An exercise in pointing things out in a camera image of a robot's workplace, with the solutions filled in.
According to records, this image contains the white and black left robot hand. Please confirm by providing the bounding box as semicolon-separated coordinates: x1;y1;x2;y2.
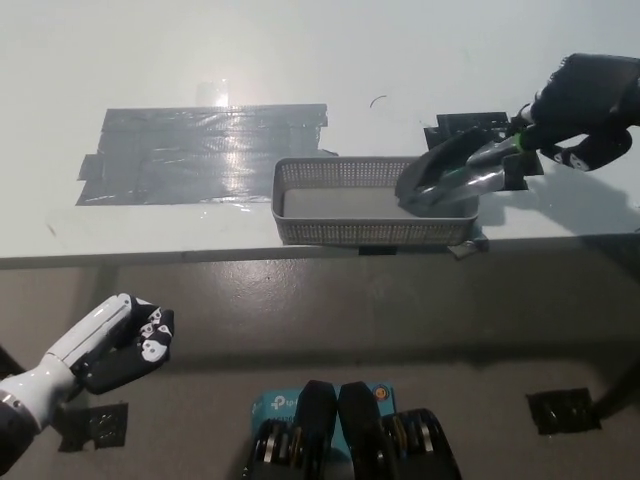
0;293;176;434

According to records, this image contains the garden trowel black green handle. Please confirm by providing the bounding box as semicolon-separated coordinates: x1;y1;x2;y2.
393;125;539;221

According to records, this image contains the black robot body teal top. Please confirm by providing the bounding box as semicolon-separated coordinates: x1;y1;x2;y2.
239;379;461;480

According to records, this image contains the large gray duct tape patch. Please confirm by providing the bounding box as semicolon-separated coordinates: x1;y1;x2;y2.
74;103;341;207

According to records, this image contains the small gray tape piece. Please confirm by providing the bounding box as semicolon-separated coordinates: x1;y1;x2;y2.
447;234;490;261

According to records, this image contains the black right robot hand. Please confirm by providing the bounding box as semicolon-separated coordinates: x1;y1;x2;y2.
529;52;639;172

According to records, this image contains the gray perforated plastic basket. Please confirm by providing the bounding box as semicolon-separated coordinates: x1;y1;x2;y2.
271;156;483;247

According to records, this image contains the black tape patch on desk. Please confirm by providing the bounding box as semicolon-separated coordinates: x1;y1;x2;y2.
423;110;545;192

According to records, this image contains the black floor tape patch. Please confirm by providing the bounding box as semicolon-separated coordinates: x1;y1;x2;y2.
55;402;130;453
525;387;603;436

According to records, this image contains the black table leg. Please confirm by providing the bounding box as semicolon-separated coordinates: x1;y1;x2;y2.
597;359;640;419
0;344;25;377

